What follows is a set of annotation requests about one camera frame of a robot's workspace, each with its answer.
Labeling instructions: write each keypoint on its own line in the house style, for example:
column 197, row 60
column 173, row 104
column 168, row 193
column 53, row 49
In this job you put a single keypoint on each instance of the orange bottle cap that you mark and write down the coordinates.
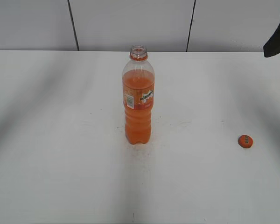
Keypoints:
column 245, row 141

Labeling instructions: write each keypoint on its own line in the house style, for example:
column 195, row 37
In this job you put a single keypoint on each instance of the orange Mirinda soda bottle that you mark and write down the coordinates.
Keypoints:
column 138, row 80

